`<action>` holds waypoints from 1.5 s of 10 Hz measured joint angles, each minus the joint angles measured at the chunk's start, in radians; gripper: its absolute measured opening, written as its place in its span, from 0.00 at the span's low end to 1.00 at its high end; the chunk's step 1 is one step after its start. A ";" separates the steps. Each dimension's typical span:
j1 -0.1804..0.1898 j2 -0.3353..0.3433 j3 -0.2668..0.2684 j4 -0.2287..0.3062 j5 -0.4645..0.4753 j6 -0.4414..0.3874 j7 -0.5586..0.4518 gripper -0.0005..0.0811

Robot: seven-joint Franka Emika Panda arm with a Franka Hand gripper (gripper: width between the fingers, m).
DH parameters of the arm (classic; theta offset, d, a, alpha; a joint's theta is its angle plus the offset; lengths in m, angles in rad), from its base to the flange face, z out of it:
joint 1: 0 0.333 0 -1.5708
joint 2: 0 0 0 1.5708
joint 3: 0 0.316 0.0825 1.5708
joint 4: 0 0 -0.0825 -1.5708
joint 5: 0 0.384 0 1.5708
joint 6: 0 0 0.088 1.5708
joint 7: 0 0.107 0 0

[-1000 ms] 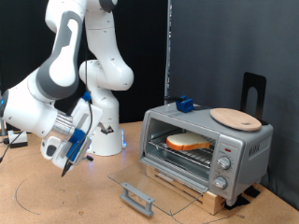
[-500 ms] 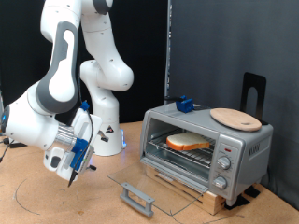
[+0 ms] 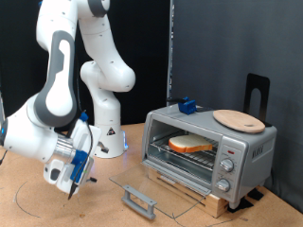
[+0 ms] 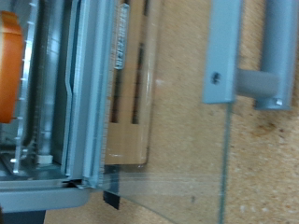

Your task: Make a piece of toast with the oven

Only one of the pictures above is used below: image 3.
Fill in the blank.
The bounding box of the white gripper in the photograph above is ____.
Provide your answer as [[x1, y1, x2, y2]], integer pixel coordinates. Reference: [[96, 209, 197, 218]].
[[43, 120, 102, 194]]

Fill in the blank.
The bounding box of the glass oven door with handle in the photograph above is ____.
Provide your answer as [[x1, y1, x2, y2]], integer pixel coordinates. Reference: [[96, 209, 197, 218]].
[[109, 159, 212, 220]]

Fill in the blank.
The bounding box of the white bread slice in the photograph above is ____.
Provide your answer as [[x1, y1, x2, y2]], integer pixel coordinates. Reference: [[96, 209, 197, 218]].
[[168, 134, 214, 154]]

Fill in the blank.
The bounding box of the blue printed grip block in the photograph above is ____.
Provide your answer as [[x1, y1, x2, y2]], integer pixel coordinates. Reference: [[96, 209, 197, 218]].
[[177, 96, 198, 115]]

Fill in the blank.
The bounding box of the wooden block under oven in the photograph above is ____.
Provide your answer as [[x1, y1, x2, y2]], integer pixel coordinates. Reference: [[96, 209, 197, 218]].
[[147, 166, 230, 219]]

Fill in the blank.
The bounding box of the silver oven knob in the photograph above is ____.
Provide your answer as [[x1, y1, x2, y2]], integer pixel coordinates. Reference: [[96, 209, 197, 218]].
[[215, 178, 231, 193], [220, 158, 235, 173]]

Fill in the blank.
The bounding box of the silver toaster oven body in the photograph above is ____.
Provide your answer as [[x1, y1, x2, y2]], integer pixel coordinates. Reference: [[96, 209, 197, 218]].
[[140, 101, 278, 210]]

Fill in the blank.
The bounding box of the black foam pad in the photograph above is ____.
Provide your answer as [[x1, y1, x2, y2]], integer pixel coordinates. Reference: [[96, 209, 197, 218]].
[[247, 188, 265, 201], [226, 197, 254, 214]]

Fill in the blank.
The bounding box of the vertical metal pole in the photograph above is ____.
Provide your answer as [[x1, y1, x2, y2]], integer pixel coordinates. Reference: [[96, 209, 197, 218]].
[[166, 0, 175, 108]]

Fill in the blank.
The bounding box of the round wooden board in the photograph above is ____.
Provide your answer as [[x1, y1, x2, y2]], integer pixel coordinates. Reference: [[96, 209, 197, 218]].
[[212, 109, 266, 134]]

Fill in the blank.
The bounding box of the black metal bookend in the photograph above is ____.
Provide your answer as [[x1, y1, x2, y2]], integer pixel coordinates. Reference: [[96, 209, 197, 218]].
[[243, 73, 273, 128]]

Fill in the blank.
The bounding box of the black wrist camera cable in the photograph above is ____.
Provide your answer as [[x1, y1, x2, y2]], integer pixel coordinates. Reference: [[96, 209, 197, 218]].
[[66, 25, 95, 201]]

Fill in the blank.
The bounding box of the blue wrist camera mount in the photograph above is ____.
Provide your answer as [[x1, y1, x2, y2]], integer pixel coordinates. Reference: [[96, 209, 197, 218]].
[[69, 148, 90, 184]]

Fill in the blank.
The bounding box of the long black hanging cable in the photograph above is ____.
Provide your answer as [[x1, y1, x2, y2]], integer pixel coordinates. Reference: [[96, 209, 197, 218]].
[[0, 149, 9, 166]]

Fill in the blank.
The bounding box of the wire oven rack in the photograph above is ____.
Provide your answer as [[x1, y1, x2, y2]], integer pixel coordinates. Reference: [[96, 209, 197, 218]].
[[148, 131, 220, 171]]

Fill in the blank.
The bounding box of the grey metal frame bar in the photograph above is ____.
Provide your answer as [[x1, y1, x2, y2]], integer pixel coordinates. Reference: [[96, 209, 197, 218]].
[[0, 91, 7, 126]]

